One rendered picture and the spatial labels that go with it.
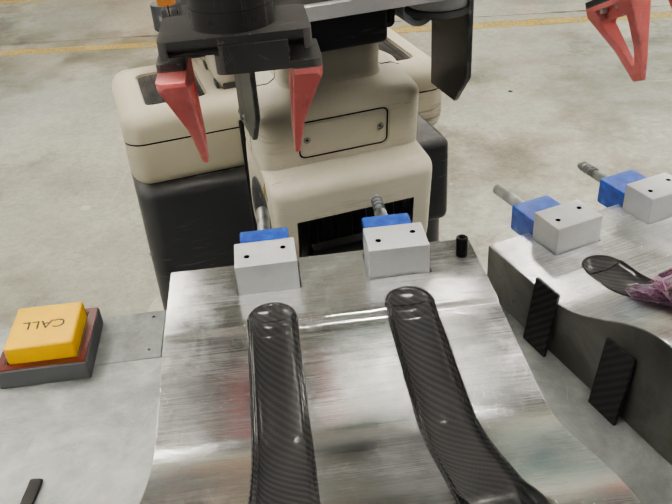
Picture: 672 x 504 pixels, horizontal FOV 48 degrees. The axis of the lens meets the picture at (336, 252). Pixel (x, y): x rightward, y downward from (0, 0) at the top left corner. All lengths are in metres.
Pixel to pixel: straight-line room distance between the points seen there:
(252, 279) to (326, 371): 0.11
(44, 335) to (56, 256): 1.78
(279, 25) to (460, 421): 0.29
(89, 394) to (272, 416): 0.22
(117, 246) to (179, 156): 1.27
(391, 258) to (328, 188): 0.37
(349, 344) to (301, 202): 0.43
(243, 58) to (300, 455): 0.26
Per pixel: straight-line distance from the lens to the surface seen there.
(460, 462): 0.47
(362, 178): 0.98
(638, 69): 0.74
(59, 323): 0.73
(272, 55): 0.52
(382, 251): 0.61
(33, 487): 0.64
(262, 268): 0.60
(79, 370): 0.71
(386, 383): 0.54
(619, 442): 0.63
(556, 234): 0.71
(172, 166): 1.23
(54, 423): 0.69
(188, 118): 0.55
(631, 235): 0.77
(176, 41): 0.52
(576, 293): 0.68
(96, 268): 2.39
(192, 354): 0.58
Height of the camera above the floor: 1.25
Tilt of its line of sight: 33 degrees down
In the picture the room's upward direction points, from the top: 4 degrees counter-clockwise
